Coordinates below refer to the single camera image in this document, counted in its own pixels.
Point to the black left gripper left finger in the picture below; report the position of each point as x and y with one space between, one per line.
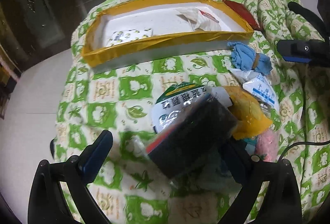
93 157

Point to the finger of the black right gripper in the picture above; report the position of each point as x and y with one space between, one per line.
310 16
312 52

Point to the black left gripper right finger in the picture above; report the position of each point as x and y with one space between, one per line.
237 160

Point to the blue cloth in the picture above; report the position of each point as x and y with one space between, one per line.
245 58

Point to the white red label snack bag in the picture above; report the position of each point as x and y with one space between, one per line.
199 20

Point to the white lemon print tissue pack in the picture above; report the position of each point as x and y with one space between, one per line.
125 36

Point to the pink plush toy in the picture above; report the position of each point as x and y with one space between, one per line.
267 146

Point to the yellow plush toy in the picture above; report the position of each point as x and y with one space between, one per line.
251 120

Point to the green white patterned quilt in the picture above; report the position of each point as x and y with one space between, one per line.
129 189

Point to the white blue label packet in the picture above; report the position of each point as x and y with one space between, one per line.
257 85

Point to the silver green label bag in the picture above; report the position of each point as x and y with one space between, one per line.
179 96

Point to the white foam tray gold rim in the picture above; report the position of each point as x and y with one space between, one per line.
172 33

